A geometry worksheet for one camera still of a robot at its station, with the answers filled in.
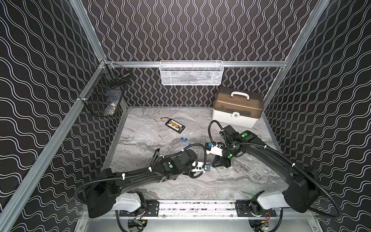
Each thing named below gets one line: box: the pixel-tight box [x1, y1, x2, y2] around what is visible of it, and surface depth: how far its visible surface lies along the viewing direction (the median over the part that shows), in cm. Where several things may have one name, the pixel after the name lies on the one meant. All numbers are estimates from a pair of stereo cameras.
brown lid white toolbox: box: [212, 86, 264, 129], surface depth 102 cm
